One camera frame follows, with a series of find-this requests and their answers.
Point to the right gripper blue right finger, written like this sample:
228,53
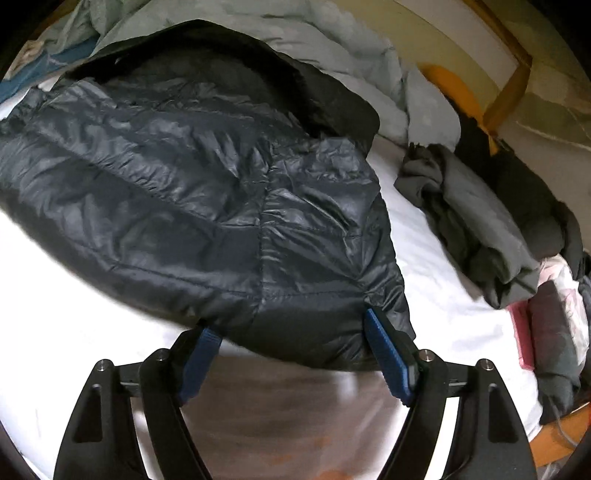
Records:
395,353

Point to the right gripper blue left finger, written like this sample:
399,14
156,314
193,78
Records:
190,359

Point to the black puffer down jacket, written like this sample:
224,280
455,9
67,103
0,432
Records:
199,174

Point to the white bed sheet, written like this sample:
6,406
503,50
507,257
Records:
257,417

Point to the red pink folded garment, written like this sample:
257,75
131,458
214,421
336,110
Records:
521,319

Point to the dark grey garment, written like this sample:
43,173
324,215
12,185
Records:
476,228

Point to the white garment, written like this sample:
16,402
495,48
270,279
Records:
557,270

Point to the black garment pile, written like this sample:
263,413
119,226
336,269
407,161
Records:
548,226

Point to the orange pillow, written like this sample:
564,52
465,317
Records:
457,92

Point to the green checkered hanging sheet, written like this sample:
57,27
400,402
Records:
556,102

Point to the light green floral duvet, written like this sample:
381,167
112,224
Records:
411,109

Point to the blue pillow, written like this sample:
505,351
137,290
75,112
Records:
44,65

